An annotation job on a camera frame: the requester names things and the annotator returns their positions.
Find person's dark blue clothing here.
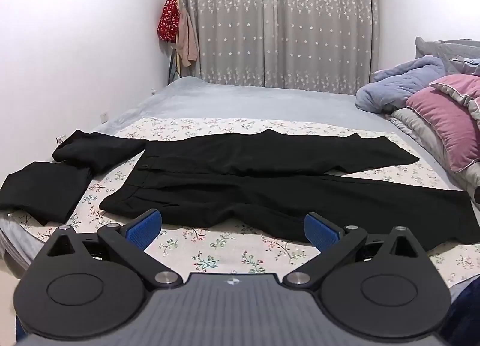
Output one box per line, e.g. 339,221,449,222
440,279,480,346

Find pink hanging garment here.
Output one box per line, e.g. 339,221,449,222
176,9,200,68

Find folded black pants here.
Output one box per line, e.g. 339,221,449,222
0,160,94,226
52,129,148,174

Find red floral garment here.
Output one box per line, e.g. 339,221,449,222
157,0,179,44

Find pink quilt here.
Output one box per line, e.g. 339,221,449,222
406,74,480,173

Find grey padded headboard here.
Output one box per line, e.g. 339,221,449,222
414,36,480,69

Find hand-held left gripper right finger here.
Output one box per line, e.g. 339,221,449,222
284,213,422,290

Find floral bed sheet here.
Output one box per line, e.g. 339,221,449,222
0,115,480,287

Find black pants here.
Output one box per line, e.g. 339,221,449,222
99,129,480,251
0,160,94,226
52,129,148,174

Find grey quilt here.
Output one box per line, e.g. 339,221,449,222
388,106,480,197

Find lavender-blue fleece blanket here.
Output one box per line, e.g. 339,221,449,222
355,55,456,112

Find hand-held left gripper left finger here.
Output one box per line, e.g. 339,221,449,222
48,210,182,290

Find grey star-patterned curtain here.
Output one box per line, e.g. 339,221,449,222
176,0,381,94

